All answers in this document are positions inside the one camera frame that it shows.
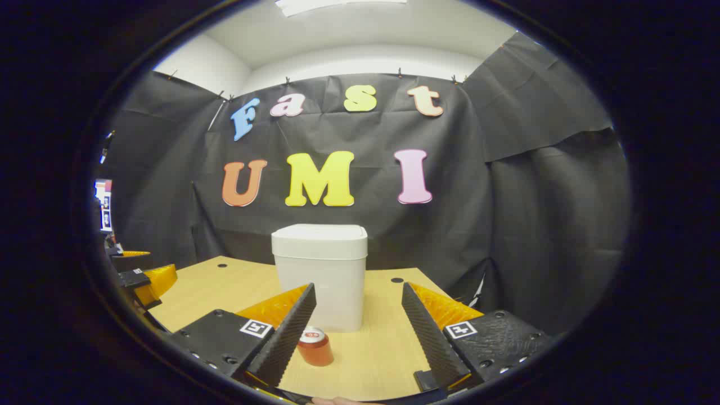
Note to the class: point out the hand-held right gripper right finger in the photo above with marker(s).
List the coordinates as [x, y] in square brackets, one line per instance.
[427, 337]

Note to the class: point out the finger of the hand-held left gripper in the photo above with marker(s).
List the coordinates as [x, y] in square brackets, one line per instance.
[132, 263]
[154, 281]

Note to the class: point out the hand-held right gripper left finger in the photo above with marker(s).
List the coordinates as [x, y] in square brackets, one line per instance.
[287, 337]

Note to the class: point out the red pop can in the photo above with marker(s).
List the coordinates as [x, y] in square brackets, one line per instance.
[316, 351]

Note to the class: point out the white desktop garbage bin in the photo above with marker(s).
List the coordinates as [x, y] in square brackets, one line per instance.
[320, 270]

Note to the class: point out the wooden desktop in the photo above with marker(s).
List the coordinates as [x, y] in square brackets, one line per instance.
[371, 360]

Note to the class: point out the computer monitor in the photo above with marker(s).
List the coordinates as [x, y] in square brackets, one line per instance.
[104, 205]

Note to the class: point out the black backdrop cloth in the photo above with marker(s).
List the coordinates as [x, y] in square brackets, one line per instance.
[534, 225]

